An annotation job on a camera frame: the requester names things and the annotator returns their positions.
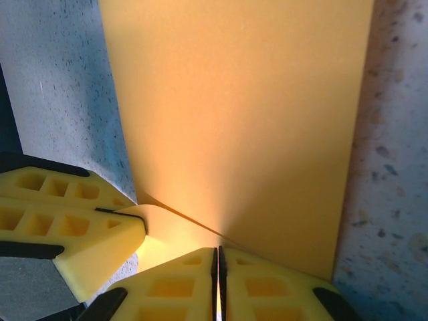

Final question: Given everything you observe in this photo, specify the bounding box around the orange square paper sheet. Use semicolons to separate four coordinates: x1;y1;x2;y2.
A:
98;0;375;282

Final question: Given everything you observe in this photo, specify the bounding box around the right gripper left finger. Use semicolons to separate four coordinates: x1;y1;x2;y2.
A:
83;246;221;321

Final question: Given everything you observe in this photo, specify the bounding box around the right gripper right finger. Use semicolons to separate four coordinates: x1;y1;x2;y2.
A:
218;245;365;321

